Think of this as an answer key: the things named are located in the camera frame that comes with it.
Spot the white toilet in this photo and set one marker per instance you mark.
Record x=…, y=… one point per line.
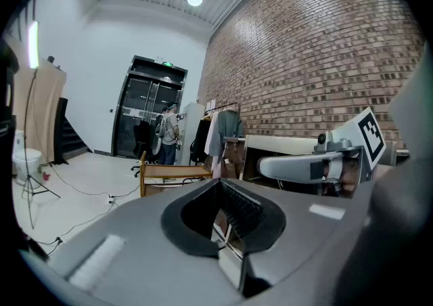
x=27, y=162

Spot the gray teal garment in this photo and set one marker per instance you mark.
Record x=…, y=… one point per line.
x=230, y=125

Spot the black tripod stand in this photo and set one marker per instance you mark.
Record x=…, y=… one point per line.
x=30, y=189

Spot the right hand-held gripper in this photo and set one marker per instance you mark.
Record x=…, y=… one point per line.
x=367, y=142

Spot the green exit sign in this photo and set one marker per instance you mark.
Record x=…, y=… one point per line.
x=167, y=63

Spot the white light tube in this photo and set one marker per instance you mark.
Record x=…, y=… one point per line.
x=33, y=44

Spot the pale pink garment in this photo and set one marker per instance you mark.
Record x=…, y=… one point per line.
x=212, y=135

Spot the wooden side cart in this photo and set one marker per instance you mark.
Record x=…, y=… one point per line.
x=172, y=172

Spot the white paper sheets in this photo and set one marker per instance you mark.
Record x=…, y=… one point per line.
x=211, y=105

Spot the small red floor object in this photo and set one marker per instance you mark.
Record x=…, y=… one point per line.
x=46, y=176

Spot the person's gray shirt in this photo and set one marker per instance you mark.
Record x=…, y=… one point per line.
x=414, y=105

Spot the black double door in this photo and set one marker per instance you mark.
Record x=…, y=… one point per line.
x=149, y=108

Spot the black clothes rack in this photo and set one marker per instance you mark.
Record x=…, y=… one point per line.
x=233, y=105

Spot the beige partition panel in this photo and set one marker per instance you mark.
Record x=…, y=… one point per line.
x=44, y=111

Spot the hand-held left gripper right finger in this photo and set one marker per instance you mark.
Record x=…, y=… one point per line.
x=304, y=230

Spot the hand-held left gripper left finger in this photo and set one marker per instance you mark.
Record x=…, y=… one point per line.
x=128, y=250

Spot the person's right hand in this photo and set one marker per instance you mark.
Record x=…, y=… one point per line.
x=348, y=176

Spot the person's right forearm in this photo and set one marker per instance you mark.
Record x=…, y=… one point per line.
x=395, y=230

